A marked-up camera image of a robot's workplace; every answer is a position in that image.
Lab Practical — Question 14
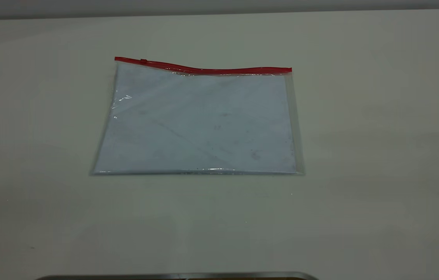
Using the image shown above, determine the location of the clear plastic bag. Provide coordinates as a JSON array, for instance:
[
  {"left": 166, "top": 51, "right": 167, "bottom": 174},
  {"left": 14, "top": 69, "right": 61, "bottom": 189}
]
[{"left": 89, "top": 56, "right": 305, "bottom": 176}]

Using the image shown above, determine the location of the white paper sheet inside bag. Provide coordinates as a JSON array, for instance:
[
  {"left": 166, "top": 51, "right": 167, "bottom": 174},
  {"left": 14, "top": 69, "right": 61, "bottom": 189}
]
[{"left": 94, "top": 64, "right": 298, "bottom": 174}]

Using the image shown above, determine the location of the grey metal edge strip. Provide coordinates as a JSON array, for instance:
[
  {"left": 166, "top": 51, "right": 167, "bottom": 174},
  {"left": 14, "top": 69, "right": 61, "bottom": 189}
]
[{"left": 35, "top": 271, "right": 320, "bottom": 280}]

